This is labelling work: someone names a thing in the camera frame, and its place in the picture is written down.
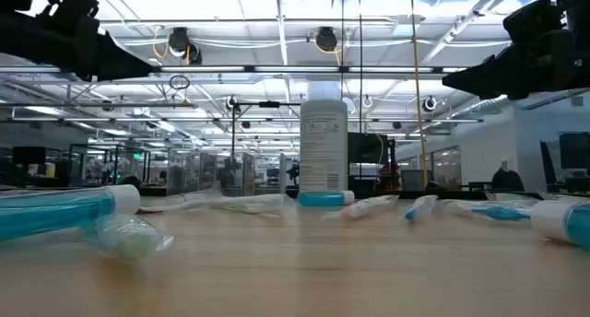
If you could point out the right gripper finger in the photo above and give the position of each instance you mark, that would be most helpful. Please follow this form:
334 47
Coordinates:
488 77

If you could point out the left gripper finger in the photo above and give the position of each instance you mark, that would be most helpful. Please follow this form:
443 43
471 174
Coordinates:
117 63

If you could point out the blue toothbrush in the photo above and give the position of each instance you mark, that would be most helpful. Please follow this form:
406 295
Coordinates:
500 213
417 211

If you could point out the teal mouthwash bottle white cap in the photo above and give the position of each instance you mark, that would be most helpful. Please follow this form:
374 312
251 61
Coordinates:
322 199
55 211
553 220

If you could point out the green toothbrush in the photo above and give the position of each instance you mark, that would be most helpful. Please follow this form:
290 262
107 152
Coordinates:
249 203
129 238

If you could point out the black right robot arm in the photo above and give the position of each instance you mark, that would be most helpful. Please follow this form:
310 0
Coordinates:
578 3

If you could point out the dark monitor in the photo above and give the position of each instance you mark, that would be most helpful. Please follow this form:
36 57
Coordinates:
574 151

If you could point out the black metal stand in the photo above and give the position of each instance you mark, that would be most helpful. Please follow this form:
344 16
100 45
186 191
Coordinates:
233 132

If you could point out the black monitor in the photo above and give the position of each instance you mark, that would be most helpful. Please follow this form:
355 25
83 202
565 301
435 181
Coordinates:
369 149

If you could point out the white wipes canister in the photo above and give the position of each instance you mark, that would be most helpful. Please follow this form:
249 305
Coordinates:
322 146

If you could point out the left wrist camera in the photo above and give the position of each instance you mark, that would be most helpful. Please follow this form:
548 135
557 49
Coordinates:
74 8

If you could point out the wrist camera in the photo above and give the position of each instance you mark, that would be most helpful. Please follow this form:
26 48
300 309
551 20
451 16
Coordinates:
534 19
74 8

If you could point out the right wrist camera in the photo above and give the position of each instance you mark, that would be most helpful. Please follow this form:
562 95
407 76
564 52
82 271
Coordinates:
534 19

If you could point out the black ceiling camera unit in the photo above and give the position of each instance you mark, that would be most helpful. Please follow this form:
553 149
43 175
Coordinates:
180 40
326 38

